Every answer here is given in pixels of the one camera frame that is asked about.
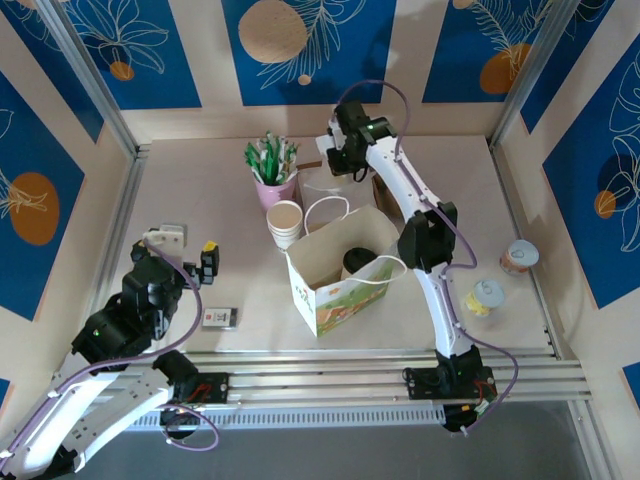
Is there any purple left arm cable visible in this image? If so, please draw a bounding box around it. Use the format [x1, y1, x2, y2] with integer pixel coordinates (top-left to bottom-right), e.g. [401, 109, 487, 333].
[0, 239, 221, 451]

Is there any aluminium rail beam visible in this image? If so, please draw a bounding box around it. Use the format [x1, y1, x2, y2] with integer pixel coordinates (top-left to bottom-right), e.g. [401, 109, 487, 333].
[42, 349, 594, 409]

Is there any white printed paper bag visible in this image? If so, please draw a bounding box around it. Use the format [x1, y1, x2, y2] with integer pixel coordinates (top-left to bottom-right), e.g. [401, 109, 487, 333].
[285, 195, 409, 339]

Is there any small yogurt cup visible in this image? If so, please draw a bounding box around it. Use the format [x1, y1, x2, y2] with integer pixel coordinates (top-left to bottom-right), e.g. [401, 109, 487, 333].
[500, 238, 541, 275]

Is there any pink cup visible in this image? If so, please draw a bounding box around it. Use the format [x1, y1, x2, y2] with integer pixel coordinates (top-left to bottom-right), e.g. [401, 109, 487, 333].
[253, 172, 300, 214]

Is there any brown cardboard box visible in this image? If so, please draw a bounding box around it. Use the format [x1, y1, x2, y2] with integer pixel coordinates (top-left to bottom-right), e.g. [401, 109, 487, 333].
[297, 159, 401, 221]

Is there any stack of white paper cups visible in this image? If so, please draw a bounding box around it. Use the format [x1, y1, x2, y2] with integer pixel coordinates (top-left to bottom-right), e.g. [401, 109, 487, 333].
[266, 199, 305, 251]

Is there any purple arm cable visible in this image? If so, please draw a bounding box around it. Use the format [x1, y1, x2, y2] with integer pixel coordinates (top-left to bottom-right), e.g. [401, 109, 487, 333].
[342, 79, 520, 439]
[0, 239, 221, 451]

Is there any aluminium side rail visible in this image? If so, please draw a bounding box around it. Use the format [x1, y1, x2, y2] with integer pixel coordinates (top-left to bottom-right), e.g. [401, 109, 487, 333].
[72, 143, 151, 374]
[488, 139, 564, 359]

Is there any green white wrapped straws bundle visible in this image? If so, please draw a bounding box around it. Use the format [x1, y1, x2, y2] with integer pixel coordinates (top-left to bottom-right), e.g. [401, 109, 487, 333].
[243, 131, 301, 186]

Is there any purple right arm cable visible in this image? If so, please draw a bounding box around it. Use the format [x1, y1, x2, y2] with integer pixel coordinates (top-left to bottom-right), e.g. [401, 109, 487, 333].
[342, 79, 520, 439]

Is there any white slotted cable duct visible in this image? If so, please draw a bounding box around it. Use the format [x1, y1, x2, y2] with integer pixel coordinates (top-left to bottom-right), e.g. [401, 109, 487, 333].
[63, 403, 447, 432]

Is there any black cup lid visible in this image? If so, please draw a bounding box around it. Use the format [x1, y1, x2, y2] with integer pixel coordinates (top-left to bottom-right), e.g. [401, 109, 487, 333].
[342, 247, 379, 275]

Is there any small white card packet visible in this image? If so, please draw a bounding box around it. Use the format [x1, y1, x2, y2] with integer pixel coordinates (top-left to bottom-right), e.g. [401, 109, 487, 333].
[202, 305, 241, 331]

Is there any aluminium frame post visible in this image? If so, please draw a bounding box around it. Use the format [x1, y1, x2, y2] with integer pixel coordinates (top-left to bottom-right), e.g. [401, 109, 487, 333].
[488, 0, 576, 149]
[37, 0, 144, 159]

